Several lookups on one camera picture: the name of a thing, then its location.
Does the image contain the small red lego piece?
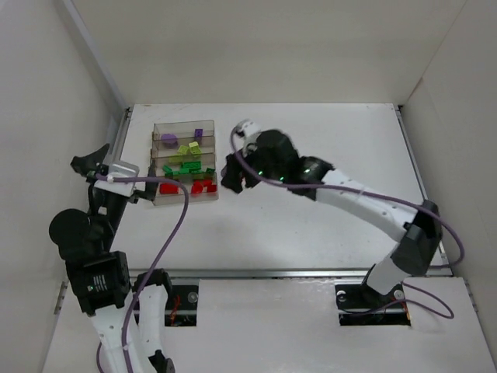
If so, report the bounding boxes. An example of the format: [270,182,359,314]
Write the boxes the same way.
[191,181,204,194]

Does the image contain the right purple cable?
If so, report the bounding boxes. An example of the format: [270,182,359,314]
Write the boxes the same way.
[231,126,467,320]

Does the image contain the lime green 2x4 brick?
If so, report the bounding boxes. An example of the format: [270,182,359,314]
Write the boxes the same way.
[169,155,183,164]

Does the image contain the green L-shaped lego block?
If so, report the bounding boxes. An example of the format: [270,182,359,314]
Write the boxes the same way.
[203,168,215,176]

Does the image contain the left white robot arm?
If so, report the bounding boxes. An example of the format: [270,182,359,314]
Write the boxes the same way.
[49,145,175,372]

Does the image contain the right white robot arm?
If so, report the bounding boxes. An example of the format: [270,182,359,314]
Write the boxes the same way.
[221,121,442,295]

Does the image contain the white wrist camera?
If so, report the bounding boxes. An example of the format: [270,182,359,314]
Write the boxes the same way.
[94,161,139,197]
[235,119,262,145]

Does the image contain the aluminium front rail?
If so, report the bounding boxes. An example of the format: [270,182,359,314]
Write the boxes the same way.
[130,267,454,280]

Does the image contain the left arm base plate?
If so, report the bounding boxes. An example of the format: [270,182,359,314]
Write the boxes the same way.
[165,278,200,327]

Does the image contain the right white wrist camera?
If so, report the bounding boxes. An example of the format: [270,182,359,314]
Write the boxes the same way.
[235,119,262,145]

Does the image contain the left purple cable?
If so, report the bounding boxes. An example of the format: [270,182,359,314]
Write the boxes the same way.
[95,175,191,373]

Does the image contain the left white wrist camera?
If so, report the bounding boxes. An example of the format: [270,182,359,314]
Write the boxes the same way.
[94,161,139,197]

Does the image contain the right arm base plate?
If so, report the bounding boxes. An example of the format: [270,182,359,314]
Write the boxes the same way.
[335,284,411,326]

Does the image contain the red square lego brick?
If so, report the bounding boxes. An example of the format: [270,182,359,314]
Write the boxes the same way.
[159,183,179,195]

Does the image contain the purple cable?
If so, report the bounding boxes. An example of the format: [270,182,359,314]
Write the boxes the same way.
[95,175,191,373]
[231,126,467,320]

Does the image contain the small lime green brick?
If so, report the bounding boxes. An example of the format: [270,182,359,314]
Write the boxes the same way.
[177,145,189,155]

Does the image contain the purple round flower lego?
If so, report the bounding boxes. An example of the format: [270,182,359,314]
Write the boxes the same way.
[160,133,178,148]

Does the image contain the clear compartment organizer tray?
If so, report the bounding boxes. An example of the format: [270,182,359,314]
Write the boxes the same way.
[150,120,218,204]

